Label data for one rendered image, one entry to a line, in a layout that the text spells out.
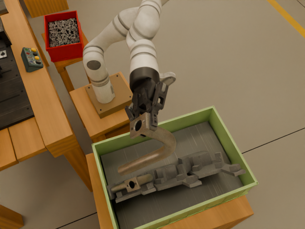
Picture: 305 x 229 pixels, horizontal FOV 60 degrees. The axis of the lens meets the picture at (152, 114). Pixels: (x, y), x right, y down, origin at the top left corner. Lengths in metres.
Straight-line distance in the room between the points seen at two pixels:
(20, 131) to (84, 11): 2.25
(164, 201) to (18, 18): 1.48
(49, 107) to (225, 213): 1.00
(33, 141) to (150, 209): 0.65
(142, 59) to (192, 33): 2.48
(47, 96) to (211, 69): 1.76
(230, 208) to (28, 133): 1.03
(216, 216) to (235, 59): 1.95
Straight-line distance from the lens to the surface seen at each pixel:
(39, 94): 1.55
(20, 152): 1.43
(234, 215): 1.34
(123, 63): 2.79
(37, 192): 2.31
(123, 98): 1.42
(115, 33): 1.12
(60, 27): 1.89
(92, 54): 1.18
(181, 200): 1.25
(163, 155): 0.69
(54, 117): 1.43
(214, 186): 1.29
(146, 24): 0.75
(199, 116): 1.36
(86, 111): 1.47
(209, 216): 1.31
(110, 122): 1.41
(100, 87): 1.32
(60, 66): 1.78
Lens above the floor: 2.06
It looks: 59 degrees down
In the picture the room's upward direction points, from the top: straight up
